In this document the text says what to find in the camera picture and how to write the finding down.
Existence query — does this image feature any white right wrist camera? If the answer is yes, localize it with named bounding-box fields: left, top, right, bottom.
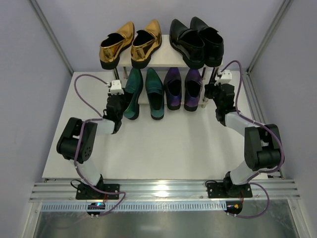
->
left=215, top=69, right=232, bottom=85

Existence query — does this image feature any green loafer shoe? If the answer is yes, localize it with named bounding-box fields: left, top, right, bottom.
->
left=123, top=68, right=143, bottom=120
left=145, top=68, right=164, bottom=120

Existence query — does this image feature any white two-tier shoe shelf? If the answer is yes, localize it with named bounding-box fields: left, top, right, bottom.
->
left=117, top=35, right=221, bottom=108

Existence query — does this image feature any aluminium mounting rail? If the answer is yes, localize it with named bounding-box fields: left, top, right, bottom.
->
left=29, top=179, right=300, bottom=202

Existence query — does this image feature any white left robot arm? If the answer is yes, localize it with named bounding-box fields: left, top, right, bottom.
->
left=56, top=94, right=126, bottom=200

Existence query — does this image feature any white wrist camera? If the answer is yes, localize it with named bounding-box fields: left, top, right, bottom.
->
left=106, top=79, right=124, bottom=96
left=215, top=69, right=232, bottom=85

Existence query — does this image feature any gold loafer shoe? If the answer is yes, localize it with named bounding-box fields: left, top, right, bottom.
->
left=131, top=19, right=162, bottom=69
left=99, top=21, right=135, bottom=70

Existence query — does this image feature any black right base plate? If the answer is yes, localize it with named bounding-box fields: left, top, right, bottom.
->
left=205, top=180, right=253, bottom=198

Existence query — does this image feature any black loafer shoe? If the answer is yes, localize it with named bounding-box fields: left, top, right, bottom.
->
left=190, top=16, right=224, bottom=67
left=169, top=19, right=205, bottom=69

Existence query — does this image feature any slotted grey cable duct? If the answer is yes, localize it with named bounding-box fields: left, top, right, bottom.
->
left=41, top=200, right=227, bottom=212

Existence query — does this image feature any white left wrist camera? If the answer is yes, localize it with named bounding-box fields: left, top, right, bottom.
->
left=106, top=79, right=124, bottom=96

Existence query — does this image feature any purple loafer shoe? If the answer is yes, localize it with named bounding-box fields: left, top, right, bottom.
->
left=184, top=69, right=203, bottom=112
left=163, top=67, right=182, bottom=111

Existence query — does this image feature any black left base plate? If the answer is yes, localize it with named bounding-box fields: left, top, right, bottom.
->
left=75, top=183, right=120, bottom=200

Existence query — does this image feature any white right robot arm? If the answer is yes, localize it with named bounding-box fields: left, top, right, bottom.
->
left=205, top=83, right=284, bottom=198

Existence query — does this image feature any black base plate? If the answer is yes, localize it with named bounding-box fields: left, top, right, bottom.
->
left=75, top=183, right=120, bottom=200
left=205, top=180, right=253, bottom=198

